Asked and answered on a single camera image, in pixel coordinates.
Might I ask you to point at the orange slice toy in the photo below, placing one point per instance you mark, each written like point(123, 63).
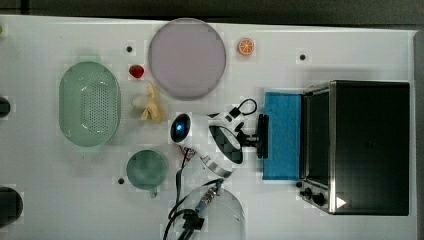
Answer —
point(246, 46)

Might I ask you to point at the peeled banana toy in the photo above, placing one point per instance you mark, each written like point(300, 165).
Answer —
point(149, 105)

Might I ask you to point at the green mug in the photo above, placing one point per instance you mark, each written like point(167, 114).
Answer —
point(147, 170)

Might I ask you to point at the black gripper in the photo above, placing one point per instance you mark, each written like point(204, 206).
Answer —
point(246, 140)

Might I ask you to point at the red strawberry toy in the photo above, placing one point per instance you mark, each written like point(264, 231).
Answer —
point(136, 71)

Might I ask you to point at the lavender round plate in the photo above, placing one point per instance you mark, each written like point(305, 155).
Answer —
point(187, 58)

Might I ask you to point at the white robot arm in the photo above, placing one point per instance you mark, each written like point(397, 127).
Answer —
point(218, 139)

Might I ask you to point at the black robot base lower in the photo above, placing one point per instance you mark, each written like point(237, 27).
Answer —
point(11, 206)

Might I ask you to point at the black robot base upper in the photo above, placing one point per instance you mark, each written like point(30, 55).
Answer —
point(5, 107)

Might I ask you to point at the green colander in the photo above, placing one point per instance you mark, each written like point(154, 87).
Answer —
point(89, 104)

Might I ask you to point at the silver toaster oven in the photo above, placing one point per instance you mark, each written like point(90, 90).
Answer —
point(346, 144)

